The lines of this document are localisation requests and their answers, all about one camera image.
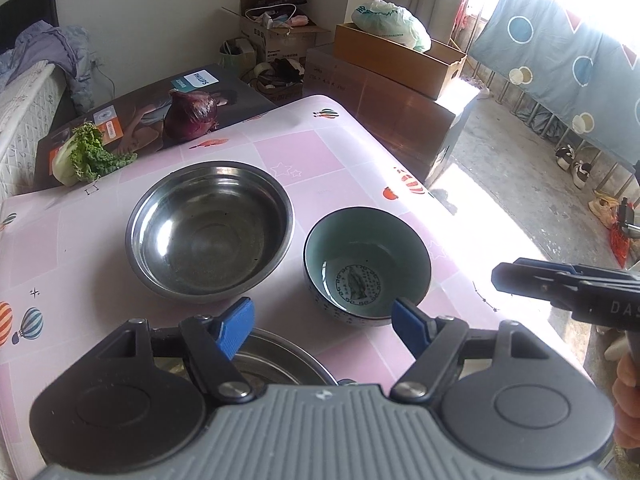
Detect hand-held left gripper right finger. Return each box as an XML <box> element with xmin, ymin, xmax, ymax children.
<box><xmin>390</xmin><ymin>298</ymin><xmax>547</xmax><ymax>404</ymax></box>

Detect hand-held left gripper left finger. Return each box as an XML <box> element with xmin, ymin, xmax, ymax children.
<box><xmin>95</xmin><ymin>297</ymin><xmax>257</xmax><ymax>405</ymax></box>

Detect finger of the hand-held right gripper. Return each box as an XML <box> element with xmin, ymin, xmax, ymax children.
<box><xmin>514</xmin><ymin>257</ymin><xmax>583</xmax><ymax>276</ymax></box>
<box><xmin>491</xmin><ymin>263</ymin><xmax>596</xmax><ymax>311</ymax></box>

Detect shallow steel plate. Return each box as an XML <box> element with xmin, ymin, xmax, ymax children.
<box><xmin>227</xmin><ymin>329</ymin><xmax>337</xmax><ymax>392</ymax></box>

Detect teal ceramic bowl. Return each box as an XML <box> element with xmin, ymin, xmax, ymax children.
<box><xmin>302</xmin><ymin>207</ymin><xmax>432</xmax><ymax>329</ymax></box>

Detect deep steel bowl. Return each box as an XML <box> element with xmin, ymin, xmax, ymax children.
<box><xmin>125</xmin><ymin>160</ymin><xmax>296</xmax><ymax>304</ymax></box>

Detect person's right hand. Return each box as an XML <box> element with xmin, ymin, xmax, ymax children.
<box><xmin>614</xmin><ymin>352</ymin><xmax>640</xmax><ymax>461</ymax></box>

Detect red mesh bag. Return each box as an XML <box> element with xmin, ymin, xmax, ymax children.
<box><xmin>609</xmin><ymin>222</ymin><xmax>632</xmax><ymax>267</ymax></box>

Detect yellow slippers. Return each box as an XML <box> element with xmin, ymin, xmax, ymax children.
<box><xmin>588</xmin><ymin>195</ymin><xmax>622</xmax><ymax>227</ymax></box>

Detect pink printed tablecloth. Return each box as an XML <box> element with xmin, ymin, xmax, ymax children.
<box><xmin>0</xmin><ymin>94</ymin><xmax>601</xmax><ymax>480</ymax></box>

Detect large brown cardboard box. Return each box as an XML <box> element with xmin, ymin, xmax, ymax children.
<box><xmin>304</xmin><ymin>42</ymin><xmax>482</xmax><ymax>188</ymax></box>

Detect blue blanket with circles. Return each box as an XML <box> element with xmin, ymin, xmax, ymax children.
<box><xmin>471</xmin><ymin>0</ymin><xmax>640</xmax><ymax>163</ymax></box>

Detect green leaf lettuce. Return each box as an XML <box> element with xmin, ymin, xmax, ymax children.
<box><xmin>52</xmin><ymin>121</ymin><xmax>139</xmax><ymax>187</ymax></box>

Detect dark printed flat box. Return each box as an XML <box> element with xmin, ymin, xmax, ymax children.
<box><xmin>34</xmin><ymin>63</ymin><xmax>277</xmax><ymax>193</ymax></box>

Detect brown cardboard tray box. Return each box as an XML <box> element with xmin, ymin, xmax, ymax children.
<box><xmin>333</xmin><ymin>22</ymin><xmax>468</xmax><ymax>102</ymax></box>

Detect pink hanging clothes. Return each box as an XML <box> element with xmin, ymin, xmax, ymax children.
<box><xmin>451</xmin><ymin>0</ymin><xmax>475</xmax><ymax>53</ymax></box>

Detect pale green bucket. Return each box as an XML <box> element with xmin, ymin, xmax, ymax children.
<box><xmin>219</xmin><ymin>37</ymin><xmax>257</xmax><ymax>75</ymax></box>

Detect green white plastic bag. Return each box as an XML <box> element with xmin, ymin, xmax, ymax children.
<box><xmin>351</xmin><ymin>0</ymin><xmax>432</xmax><ymax>54</ymax></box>

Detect open cardboard box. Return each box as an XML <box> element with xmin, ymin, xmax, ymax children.
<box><xmin>222</xmin><ymin>0</ymin><xmax>334</xmax><ymax>67</ymax></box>

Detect white quilted mattress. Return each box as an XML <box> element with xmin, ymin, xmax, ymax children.
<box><xmin>0</xmin><ymin>60</ymin><xmax>76</xmax><ymax>203</ymax></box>

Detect grey blue clothes pile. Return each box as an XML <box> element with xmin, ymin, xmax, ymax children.
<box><xmin>0</xmin><ymin>21</ymin><xmax>97</xmax><ymax>113</ymax></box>

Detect black bed headboard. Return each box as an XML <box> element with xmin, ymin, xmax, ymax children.
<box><xmin>0</xmin><ymin>0</ymin><xmax>60</xmax><ymax>56</ymax></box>

